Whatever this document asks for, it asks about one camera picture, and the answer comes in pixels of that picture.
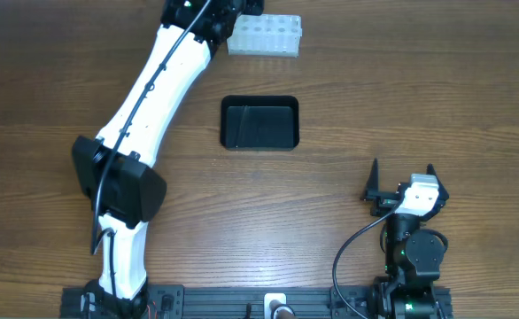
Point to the black tray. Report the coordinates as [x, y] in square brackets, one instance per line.
[277, 128]

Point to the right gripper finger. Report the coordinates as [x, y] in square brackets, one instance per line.
[442, 191]
[373, 179]

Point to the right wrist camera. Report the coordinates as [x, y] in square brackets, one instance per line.
[420, 195]

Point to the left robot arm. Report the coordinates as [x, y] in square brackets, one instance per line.
[162, 88]

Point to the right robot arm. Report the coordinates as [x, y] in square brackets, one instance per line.
[423, 254]

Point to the white test tube rack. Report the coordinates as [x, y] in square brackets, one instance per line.
[268, 40]

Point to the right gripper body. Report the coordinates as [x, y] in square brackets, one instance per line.
[383, 201]

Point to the clear test tube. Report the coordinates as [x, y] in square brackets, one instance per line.
[242, 126]

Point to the mounting rail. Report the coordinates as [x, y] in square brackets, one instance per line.
[224, 302]

